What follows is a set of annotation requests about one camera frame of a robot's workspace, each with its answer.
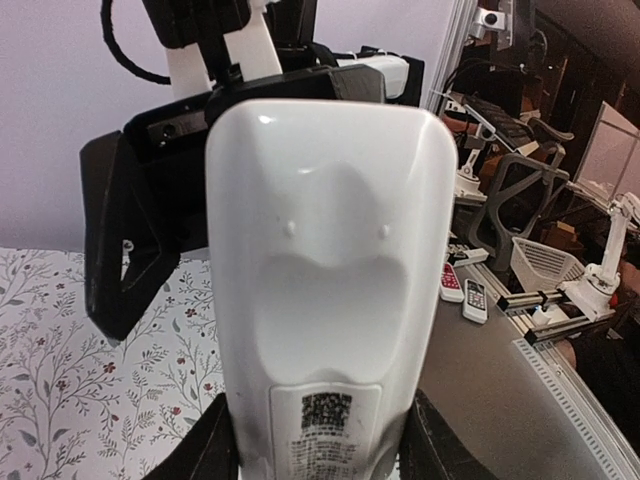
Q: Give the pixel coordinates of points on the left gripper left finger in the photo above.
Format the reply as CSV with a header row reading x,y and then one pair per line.
x,y
208,451

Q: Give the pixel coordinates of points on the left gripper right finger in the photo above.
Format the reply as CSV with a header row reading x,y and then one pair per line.
x,y
430,449

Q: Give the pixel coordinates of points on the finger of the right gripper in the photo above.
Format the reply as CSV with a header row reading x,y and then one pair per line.
x,y
129,251

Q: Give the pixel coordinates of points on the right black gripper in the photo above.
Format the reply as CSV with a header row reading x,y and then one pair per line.
x,y
169,141

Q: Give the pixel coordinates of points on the white remote battery cover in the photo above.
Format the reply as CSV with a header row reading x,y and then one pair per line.
x,y
325,430

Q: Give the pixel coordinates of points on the white remote control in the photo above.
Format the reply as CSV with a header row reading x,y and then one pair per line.
x,y
328,224

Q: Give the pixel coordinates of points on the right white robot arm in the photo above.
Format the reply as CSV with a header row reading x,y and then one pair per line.
x,y
403,77

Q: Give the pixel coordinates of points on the small white robot arm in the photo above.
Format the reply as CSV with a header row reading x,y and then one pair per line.
x,y
511,409

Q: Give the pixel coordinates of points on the red white spare remote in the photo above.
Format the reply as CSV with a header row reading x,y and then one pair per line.
x,y
450,289

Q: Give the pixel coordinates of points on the floral patterned table mat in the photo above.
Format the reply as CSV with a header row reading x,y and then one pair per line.
x,y
78,405

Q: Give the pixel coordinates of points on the white mesh basket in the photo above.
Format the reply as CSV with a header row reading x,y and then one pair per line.
x,y
541,267

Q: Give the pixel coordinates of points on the grey office chair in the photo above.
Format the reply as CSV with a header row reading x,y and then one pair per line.
x,y
520,190

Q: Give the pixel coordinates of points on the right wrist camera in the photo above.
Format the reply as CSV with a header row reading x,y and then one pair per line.
x,y
229,41

